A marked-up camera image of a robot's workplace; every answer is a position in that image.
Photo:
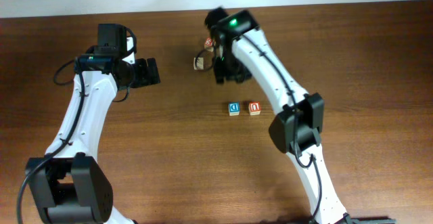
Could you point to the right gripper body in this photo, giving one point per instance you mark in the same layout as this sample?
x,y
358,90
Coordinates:
x,y
229,71

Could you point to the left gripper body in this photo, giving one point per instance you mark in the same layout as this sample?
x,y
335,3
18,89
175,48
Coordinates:
x,y
143,72

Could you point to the blue letter D block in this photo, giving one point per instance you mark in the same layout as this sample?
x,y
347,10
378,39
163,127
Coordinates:
x,y
234,108

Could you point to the red letter U block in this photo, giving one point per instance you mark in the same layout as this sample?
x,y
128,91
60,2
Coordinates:
x,y
254,108

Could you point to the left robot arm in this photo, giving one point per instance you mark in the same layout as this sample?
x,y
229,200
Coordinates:
x,y
67,184

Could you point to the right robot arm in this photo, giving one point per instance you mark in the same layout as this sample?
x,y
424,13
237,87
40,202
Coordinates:
x,y
242,52

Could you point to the wooden block brown picture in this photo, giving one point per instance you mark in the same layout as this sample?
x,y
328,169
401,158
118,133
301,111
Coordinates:
x,y
198,63

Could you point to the red number three block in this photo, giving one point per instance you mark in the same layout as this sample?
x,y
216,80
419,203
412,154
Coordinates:
x,y
208,45

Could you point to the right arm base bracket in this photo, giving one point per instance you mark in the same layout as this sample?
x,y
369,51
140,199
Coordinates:
x,y
372,221

